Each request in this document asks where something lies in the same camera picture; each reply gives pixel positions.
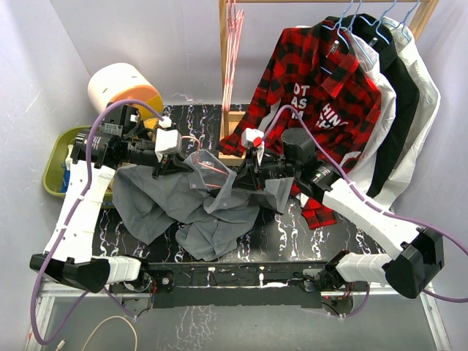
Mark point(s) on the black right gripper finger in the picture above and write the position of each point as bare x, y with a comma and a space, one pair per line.
244, 169
245, 182

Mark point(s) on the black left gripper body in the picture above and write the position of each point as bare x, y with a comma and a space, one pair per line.
138, 155

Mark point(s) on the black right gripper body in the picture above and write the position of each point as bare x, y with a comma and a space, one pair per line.
268, 168

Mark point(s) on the pink wire hanger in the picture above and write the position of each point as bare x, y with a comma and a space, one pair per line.
197, 153

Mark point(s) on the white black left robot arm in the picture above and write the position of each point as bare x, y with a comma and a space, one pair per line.
125, 131

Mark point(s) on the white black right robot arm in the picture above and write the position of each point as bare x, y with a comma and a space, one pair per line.
413, 254

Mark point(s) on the yellow plaid shirt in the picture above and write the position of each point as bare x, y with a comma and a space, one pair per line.
146, 130

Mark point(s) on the red black plaid shirt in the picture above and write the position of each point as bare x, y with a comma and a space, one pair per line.
293, 77

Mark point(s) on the light grey white shirt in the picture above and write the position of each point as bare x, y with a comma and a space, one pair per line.
425, 113

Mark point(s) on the wooden clothes rack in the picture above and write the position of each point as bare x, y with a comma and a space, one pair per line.
230, 137

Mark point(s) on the white cloth in basket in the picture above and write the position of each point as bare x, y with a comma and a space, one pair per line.
68, 159

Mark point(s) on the white orange cylinder container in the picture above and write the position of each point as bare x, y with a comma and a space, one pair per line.
122, 81

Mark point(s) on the blue cloth in basket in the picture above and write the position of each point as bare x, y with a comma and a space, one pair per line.
65, 179

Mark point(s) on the olive green laundry basket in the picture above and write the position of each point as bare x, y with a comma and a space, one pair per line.
53, 177

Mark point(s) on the pink hangers bundle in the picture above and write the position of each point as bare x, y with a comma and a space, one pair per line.
235, 21

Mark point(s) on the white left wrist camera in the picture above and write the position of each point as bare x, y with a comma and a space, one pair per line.
168, 139

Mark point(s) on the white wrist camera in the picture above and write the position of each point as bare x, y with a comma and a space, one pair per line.
253, 138
168, 139

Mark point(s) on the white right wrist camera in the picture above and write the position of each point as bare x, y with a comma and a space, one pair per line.
253, 138

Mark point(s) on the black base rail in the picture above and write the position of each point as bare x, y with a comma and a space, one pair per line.
298, 283

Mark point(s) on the aluminium frame rail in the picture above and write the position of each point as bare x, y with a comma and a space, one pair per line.
380, 318

